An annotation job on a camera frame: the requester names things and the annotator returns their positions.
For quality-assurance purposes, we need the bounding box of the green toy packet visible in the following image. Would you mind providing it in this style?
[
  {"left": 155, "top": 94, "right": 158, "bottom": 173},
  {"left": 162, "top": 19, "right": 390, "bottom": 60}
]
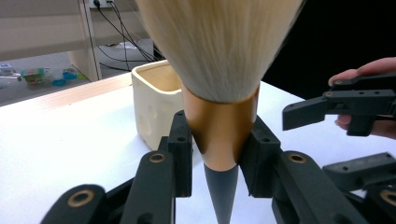
[{"left": 20, "top": 67, "right": 49, "bottom": 87}]

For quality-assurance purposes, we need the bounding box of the makeup brush with gold ferrule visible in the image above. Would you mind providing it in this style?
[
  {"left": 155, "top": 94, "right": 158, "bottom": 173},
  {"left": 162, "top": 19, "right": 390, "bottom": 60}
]
[{"left": 134, "top": 0, "right": 304, "bottom": 224}]

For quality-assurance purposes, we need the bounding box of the black floor cable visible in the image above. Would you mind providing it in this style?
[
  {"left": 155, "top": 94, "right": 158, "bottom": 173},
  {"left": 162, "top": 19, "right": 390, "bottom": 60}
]
[{"left": 98, "top": 46, "right": 152, "bottom": 73}]

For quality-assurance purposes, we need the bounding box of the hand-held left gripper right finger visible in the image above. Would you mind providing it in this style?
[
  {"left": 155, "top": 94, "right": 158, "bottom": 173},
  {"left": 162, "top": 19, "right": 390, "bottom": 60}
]
[{"left": 238, "top": 115, "right": 284, "bottom": 199}]

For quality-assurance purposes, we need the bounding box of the blue plastic toy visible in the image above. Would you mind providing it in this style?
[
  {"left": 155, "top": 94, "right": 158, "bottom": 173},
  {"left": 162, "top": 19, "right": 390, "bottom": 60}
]
[{"left": 50, "top": 68, "right": 80, "bottom": 88}]

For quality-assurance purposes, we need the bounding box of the clear plastic bag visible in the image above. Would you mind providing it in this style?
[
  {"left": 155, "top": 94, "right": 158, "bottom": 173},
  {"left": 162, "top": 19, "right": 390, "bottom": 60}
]
[{"left": 0, "top": 63, "right": 20, "bottom": 80}]

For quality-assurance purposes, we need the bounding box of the black curtain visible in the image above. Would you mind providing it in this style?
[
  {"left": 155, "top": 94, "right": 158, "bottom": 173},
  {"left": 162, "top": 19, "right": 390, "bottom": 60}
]
[{"left": 262, "top": 0, "right": 396, "bottom": 101}]

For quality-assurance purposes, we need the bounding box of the light wooden desk frame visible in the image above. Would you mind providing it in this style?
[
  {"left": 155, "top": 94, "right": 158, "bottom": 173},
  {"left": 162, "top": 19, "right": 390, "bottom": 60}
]
[{"left": 0, "top": 0, "right": 150, "bottom": 82}]

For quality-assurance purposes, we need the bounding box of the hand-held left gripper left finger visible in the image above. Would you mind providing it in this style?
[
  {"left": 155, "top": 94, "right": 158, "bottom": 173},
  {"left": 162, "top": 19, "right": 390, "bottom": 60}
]
[{"left": 158, "top": 109, "right": 193, "bottom": 199}]

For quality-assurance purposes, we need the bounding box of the cream square ceramic cup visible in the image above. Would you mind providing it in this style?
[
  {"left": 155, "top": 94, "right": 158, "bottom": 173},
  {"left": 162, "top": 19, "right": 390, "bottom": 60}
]
[{"left": 131, "top": 60, "right": 188, "bottom": 152}]

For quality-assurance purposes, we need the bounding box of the white wall socket strip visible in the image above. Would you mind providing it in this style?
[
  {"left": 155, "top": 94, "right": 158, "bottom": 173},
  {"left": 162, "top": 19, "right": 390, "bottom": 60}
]
[{"left": 88, "top": 0, "right": 117, "bottom": 9}]

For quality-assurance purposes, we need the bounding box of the black hanging cable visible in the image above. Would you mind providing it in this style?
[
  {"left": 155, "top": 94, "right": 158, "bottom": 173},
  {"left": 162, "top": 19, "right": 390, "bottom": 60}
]
[{"left": 93, "top": 0, "right": 163, "bottom": 63}]

